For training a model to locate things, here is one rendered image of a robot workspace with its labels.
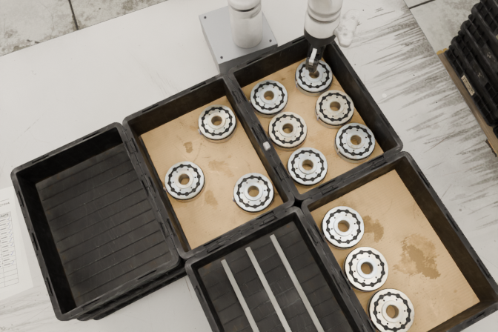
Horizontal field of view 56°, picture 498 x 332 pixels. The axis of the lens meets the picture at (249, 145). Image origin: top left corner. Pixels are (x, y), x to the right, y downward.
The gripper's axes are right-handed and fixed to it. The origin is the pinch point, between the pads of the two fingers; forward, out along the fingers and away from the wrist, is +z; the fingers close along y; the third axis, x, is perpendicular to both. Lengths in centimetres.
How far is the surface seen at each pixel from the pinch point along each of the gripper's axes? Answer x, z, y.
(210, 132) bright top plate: -21.7, 14.0, 21.9
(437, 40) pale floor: 45, 100, -87
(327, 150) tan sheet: 9.5, 17.1, 16.2
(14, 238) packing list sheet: -68, 30, 64
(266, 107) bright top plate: -9.6, 13.9, 10.6
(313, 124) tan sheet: 3.8, 17.1, 9.9
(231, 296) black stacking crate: -2, 17, 59
